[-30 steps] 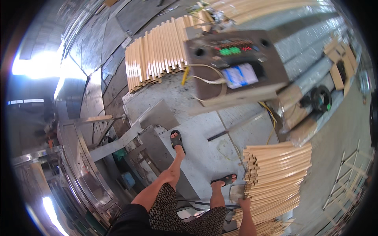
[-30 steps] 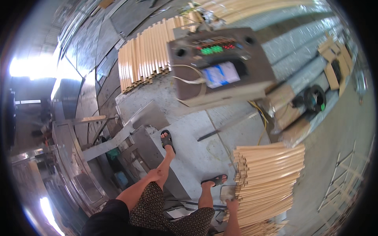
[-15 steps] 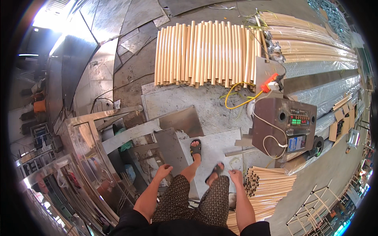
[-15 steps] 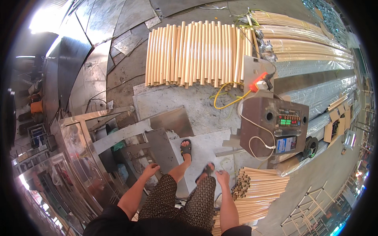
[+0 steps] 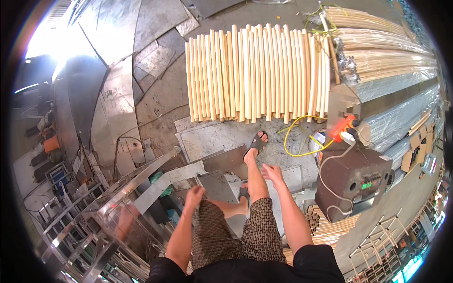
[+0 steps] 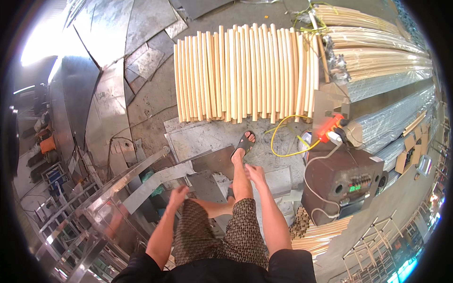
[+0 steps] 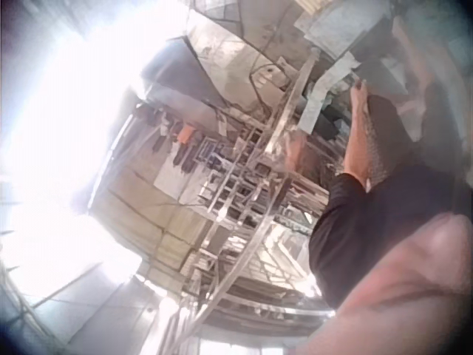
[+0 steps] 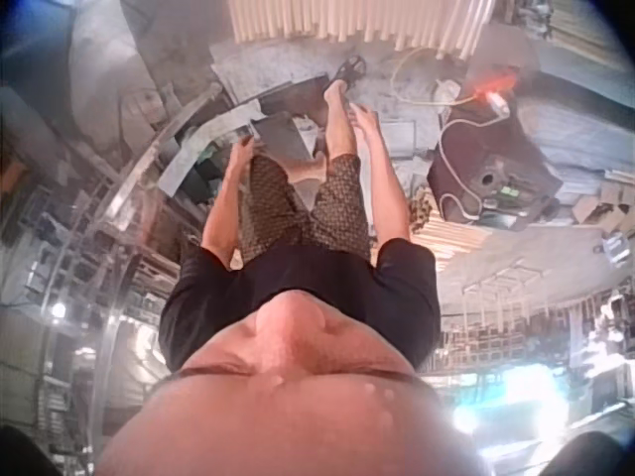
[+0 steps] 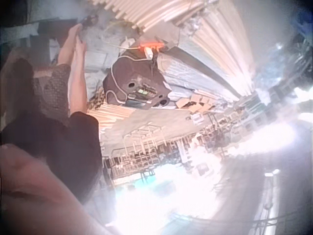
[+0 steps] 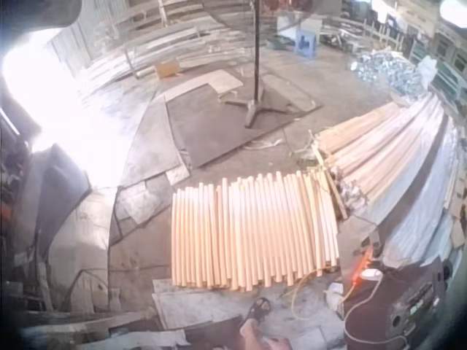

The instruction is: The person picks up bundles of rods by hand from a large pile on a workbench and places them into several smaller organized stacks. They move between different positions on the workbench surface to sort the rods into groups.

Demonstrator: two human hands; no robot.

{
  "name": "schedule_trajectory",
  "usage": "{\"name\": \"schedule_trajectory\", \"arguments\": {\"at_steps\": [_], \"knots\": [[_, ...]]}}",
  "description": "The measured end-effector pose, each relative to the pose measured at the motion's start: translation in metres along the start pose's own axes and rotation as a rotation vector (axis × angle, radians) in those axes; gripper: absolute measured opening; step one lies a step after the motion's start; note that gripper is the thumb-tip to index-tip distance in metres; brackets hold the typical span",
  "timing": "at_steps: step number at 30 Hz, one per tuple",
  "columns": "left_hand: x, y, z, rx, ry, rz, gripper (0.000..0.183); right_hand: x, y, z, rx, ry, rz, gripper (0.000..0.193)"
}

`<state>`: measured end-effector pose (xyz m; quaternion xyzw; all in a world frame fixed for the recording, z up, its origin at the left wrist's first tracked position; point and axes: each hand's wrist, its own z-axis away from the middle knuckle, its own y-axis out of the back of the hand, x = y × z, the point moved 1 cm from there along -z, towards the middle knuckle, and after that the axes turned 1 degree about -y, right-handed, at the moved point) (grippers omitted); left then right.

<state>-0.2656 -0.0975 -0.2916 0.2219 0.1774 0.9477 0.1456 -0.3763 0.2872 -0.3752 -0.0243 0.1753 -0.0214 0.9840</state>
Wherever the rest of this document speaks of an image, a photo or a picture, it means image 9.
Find person's left hand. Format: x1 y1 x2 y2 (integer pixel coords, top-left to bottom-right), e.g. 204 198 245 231
67 23 84 41

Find person's right hand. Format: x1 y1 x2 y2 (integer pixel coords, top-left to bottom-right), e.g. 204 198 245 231
74 39 88 59

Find leopard print cloth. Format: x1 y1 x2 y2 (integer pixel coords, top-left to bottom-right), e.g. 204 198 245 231
88 87 107 111

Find dark brown machine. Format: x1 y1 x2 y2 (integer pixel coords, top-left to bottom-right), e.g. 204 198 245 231
102 55 172 109

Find pile of beige pipes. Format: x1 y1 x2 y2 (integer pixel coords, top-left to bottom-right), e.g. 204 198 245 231
104 0 203 34
87 104 137 140

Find orange power strip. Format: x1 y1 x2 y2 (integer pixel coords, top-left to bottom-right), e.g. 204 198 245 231
138 41 165 51

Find row of beige pipe racks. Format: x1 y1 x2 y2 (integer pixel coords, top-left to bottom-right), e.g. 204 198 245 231
107 123 172 177

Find open cardboard box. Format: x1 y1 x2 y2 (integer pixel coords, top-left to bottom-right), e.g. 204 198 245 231
175 97 194 110

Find plastic wrapped pipe bundles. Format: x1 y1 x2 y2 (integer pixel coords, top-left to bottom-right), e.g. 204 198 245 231
156 0 255 103

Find cluttered storage shelving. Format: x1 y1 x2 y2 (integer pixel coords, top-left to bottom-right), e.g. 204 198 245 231
171 93 313 157

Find white cable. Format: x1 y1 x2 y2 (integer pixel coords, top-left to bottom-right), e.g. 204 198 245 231
106 36 147 105

